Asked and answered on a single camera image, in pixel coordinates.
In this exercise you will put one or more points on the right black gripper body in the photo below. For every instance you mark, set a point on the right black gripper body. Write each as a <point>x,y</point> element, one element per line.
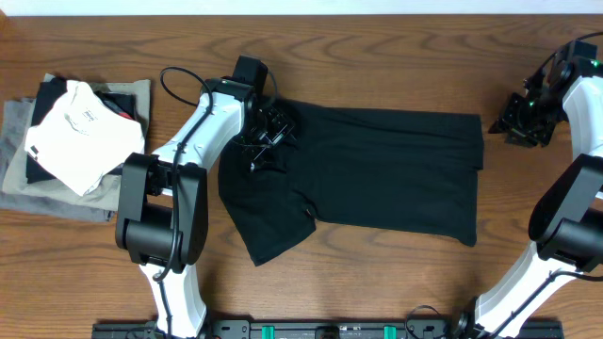
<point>534,121</point>

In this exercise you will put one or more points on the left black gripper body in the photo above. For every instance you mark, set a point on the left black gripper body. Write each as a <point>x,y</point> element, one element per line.
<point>270,132</point>

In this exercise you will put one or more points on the black t-shirt with logo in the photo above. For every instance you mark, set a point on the black t-shirt with logo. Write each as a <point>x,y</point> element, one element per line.
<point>388,169</point>

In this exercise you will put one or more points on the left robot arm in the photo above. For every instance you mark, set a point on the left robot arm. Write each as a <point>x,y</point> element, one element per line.
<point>163,208</point>

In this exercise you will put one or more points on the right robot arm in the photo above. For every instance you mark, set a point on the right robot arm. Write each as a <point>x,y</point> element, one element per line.
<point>565,230</point>

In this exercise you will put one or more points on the beige folded garment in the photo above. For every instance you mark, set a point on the beige folded garment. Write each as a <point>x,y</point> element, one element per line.
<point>106,195</point>

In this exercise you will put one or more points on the white folded t-shirt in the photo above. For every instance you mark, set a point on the white folded t-shirt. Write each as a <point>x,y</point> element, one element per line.
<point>80,140</point>

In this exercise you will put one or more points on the grey folded garment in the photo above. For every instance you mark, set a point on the grey folded garment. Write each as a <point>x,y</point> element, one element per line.
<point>16,115</point>

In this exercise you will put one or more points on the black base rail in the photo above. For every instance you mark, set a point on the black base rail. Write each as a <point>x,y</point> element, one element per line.
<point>243,329</point>

